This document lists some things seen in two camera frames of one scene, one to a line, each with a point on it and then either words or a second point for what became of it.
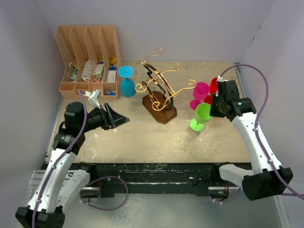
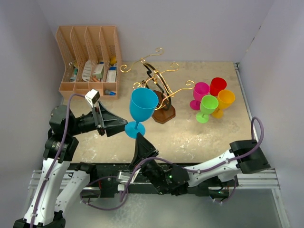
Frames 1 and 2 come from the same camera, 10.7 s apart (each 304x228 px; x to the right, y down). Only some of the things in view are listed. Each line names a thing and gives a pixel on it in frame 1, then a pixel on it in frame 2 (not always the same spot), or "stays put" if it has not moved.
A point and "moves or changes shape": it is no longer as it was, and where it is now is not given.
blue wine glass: x=128 y=86 to x=143 y=103
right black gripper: x=213 y=112 to x=143 y=149
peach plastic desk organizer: x=91 y=59 stays put
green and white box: x=98 y=71 stays put
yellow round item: x=113 y=60 stays put
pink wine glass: x=200 y=91 stays put
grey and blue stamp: x=108 y=92 stays put
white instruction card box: x=111 y=75 stays put
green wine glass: x=202 y=116 moves or changes shape
